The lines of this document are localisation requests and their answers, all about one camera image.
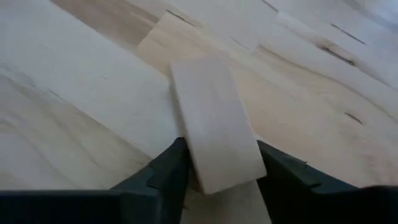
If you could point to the natural wooden block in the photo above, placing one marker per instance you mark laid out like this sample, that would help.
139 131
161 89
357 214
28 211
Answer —
214 124

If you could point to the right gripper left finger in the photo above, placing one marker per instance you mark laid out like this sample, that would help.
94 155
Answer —
93 207

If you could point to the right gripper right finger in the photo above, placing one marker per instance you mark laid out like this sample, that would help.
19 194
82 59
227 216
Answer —
311 205

